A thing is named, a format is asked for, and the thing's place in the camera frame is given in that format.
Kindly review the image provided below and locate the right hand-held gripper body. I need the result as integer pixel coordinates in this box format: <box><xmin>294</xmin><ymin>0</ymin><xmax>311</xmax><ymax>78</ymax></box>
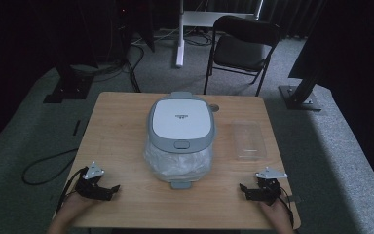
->
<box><xmin>254</xmin><ymin>166</ymin><xmax>288</xmax><ymax>207</ymax></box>

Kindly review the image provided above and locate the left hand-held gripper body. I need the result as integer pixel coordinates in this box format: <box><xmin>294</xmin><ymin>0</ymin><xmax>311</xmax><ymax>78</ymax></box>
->
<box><xmin>74</xmin><ymin>161</ymin><xmax>111</xmax><ymax>201</ymax></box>

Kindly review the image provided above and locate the clear plastic box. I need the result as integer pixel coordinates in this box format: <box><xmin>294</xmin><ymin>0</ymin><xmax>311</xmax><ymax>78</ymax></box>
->
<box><xmin>230</xmin><ymin>119</ymin><xmax>268</xmax><ymax>162</ymax></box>

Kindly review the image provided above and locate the grey and white trash can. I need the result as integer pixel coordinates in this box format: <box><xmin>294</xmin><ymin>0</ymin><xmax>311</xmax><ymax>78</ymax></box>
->
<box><xmin>142</xmin><ymin>91</ymin><xmax>217</xmax><ymax>190</ymax></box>

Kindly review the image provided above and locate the person's left hand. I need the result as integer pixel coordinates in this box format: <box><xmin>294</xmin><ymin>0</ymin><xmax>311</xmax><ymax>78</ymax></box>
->
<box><xmin>56</xmin><ymin>191</ymin><xmax>102</xmax><ymax>225</ymax></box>

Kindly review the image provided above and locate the person's right hand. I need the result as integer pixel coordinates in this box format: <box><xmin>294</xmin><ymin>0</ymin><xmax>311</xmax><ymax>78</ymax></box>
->
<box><xmin>258</xmin><ymin>194</ymin><xmax>294</xmax><ymax>228</ymax></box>

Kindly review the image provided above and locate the small black strip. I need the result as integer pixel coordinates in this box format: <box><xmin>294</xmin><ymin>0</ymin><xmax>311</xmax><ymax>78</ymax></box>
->
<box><xmin>72</xmin><ymin>119</ymin><xmax>82</xmax><ymax>137</ymax></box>

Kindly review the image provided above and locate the clear plastic trash bag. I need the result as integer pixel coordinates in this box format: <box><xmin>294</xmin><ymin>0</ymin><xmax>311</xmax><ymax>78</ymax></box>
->
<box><xmin>142</xmin><ymin>138</ymin><xmax>214</xmax><ymax>183</ymax></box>

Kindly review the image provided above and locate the black metal stand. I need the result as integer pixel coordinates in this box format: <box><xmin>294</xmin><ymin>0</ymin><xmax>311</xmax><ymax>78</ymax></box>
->
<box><xmin>278</xmin><ymin>69</ymin><xmax>326</xmax><ymax>112</ymax></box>
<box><xmin>42</xmin><ymin>58</ymin><xmax>95</xmax><ymax>104</ymax></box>

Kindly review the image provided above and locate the black folding chair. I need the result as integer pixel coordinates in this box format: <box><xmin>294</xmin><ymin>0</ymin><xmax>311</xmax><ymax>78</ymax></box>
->
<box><xmin>203</xmin><ymin>15</ymin><xmax>282</xmax><ymax>98</ymax></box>

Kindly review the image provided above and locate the left hand-held gripper cable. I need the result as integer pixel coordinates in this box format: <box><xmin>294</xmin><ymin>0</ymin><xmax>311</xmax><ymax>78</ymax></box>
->
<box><xmin>56</xmin><ymin>167</ymin><xmax>90</xmax><ymax>213</ymax></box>

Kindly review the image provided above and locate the hand-held gripper cable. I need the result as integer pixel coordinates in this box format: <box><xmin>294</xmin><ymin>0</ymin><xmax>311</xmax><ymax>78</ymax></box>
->
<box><xmin>56</xmin><ymin>167</ymin><xmax>90</xmax><ymax>213</ymax></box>
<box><xmin>278</xmin><ymin>185</ymin><xmax>296</xmax><ymax>228</ymax></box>

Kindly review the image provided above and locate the right hand-held gripper cable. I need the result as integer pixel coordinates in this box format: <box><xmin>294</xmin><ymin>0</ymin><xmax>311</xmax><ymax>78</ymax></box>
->
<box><xmin>278</xmin><ymin>185</ymin><xmax>296</xmax><ymax>228</ymax></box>

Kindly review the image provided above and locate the black looped cable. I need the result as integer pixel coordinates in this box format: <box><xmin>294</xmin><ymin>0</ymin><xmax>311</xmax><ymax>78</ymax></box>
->
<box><xmin>21</xmin><ymin>147</ymin><xmax>80</xmax><ymax>186</ymax></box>

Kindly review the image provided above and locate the black cable bundle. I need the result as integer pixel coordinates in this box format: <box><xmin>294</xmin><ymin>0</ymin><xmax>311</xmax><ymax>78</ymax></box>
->
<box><xmin>92</xmin><ymin>41</ymin><xmax>145</xmax><ymax>94</ymax></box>

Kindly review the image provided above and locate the white desk frame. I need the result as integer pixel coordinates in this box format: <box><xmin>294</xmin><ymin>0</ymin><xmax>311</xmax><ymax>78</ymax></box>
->
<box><xmin>174</xmin><ymin>0</ymin><xmax>265</xmax><ymax>69</ymax></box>

